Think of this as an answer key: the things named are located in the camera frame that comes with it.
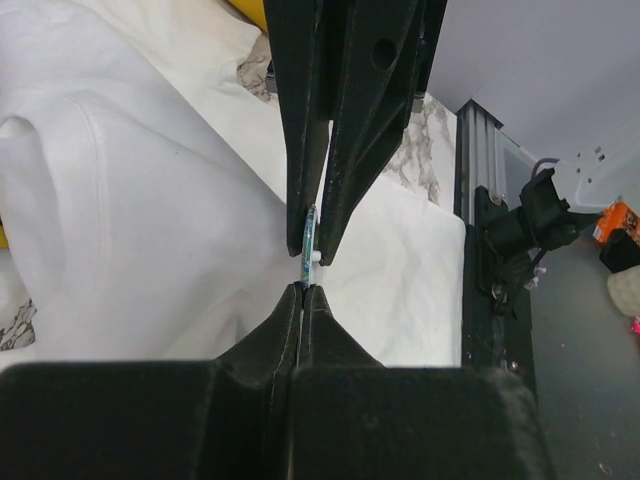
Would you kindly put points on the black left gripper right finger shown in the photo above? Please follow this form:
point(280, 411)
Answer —
point(351, 418)

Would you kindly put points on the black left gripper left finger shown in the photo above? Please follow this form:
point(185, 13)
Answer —
point(214, 419)

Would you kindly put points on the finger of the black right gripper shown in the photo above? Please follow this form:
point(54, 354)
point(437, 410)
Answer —
point(308, 40)
point(388, 51)

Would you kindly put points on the round green blue brooch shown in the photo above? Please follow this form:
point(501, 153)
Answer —
point(310, 257)

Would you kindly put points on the white t-shirt with flower print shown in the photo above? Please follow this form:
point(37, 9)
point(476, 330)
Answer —
point(137, 305)

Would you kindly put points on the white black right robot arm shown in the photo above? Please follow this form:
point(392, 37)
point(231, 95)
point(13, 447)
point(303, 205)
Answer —
point(562, 75)

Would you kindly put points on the aluminium rail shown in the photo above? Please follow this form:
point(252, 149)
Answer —
point(482, 159)

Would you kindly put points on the black mounting base plate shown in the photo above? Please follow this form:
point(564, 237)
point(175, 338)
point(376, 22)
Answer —
point(496, 313)

